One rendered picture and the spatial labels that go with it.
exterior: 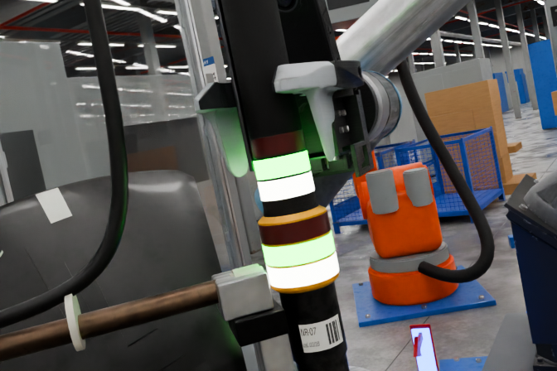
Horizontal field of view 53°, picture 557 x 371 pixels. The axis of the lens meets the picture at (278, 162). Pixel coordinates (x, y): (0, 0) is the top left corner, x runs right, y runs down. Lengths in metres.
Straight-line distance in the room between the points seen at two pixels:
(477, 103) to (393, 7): 7.58
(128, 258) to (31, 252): 0.07
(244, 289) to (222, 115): 0.11
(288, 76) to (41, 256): 0.23
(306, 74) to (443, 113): 8.11
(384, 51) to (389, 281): 3.64
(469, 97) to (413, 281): 4.49
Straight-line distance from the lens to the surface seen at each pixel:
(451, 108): 8.38
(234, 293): 0.33
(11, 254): 0.44
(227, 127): 0.35
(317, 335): 0.35
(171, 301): 0.34
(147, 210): 0.45
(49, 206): 0.46
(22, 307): 0.34
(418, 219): 4.19
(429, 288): 4.25
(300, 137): 0.33
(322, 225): 0.33
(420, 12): 0.69
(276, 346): 0.34
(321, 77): 0.32
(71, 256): 0.43
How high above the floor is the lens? 1.45
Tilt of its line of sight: 3 degrees down
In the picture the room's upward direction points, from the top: 11 degrees counter-clockwise
